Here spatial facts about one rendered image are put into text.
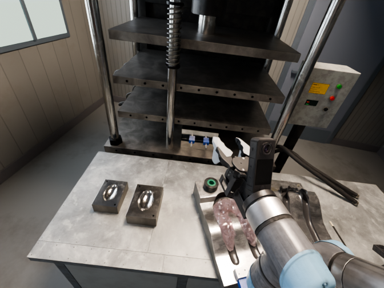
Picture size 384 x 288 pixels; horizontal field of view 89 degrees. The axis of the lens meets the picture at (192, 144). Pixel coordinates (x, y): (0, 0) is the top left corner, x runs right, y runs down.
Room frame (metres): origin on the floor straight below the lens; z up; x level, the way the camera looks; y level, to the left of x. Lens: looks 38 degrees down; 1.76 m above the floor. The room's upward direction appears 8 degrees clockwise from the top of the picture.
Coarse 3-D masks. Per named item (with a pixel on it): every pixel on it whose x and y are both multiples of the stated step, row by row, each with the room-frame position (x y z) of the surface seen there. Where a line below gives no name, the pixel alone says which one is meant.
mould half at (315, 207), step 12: (276, 180) 0.89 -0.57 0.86; (276, 192) 0.72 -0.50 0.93; (288, 192) 0.74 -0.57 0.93; (312, 192) 0.76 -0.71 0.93; (300, 204) 0.68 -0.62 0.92; (312, 204) 0.68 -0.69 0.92; (300, 216) 0.62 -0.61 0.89; (312, 216) 0.63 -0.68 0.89; (324, 228) 0.57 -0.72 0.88; (312, 240) 0.50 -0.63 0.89; (324, 240) 0.51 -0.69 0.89
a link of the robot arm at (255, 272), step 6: (258, 258) 0.17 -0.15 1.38; (252, 264) 0.18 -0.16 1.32; (258, 264) 0.16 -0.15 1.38; (252, 270) 0.16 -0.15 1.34; (258, 270) 0.15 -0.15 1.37; (252, 276) 0.15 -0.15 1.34; (258, 276) 0.14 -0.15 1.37; (264, 276) 0.14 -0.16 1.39; (246, 282) 0.16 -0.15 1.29; (252, 282) 0.14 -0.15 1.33; (258, 282) 0.14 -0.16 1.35; (264, 282) 0.13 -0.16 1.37
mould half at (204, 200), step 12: (204, 180) 0.77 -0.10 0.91; (204, 192) 0.68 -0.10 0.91; (216, 192) 0.69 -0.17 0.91; (204, 204) 0.63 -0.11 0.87; (204, 216) 0.56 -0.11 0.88; (204, 228) 0.53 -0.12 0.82; (216, 228) 0.49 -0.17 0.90; (240, 228) 0.51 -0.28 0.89; (216, 240) 0.44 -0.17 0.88; (240, 240) 0.46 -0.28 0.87; (216, 252) 0.40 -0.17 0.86; (240, 252) 0.41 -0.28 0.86; (216, 264) 0.36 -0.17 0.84; (228, 264) 0.36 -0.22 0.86; (240, 264) 0.36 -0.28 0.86; (228, 276) 0.31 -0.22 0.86
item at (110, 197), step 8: (104, 184) 0.68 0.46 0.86; (112, 184) 0.69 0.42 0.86; (120, 184) 0.70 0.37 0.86; (104, 192) 0.63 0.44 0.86; (112, 192) 0.65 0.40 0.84; (120, 192) 0.65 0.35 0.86; (96, 200) 0.58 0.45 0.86; (104, 200) 0.58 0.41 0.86; (112, 200) 0.59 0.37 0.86; (120, 200) 0.60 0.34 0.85; (96, 208) 0.55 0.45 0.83; (104, 208) 0.55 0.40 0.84; (112, 208) 0.55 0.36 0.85; (120, 208) 0.58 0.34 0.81
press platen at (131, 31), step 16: (112, 32) 1.22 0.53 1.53; (128, 32) 1.22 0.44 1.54; (144, 32) 1.26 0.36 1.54; (160, 32) 1.32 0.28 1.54; (192, 32) 1.47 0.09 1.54; (224, 32) 1.64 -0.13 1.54; (240, 32) 1.75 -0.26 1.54; (256, 32) 1.86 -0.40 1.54; (192, 48) 1.22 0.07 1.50; (208, 48) 1.22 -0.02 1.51; (224, 48) 1.23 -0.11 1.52; (240, 48) 1.23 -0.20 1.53; (256, 48) 1.23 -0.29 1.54; (272, 48) 1.28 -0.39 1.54; (288, 48) 1.35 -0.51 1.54
